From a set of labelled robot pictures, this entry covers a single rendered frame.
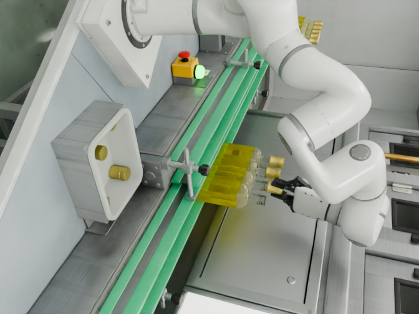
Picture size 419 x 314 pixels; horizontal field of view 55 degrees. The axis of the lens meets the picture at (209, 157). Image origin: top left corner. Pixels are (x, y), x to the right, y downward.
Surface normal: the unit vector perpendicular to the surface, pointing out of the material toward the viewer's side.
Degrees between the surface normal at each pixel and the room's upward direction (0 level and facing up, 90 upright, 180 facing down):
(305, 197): 108
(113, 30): 5
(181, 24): 88
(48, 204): 0
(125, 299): 90
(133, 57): 5
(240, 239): 90
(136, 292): 90
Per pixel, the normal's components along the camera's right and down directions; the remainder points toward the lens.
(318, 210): -0.55, 0.53
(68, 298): -0.05, -0.78
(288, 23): 0.58, 0.64
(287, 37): -0.23, -0.49
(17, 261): 0.95, 0.15
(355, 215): -0.63, 0.29
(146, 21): -0.29, 0.60
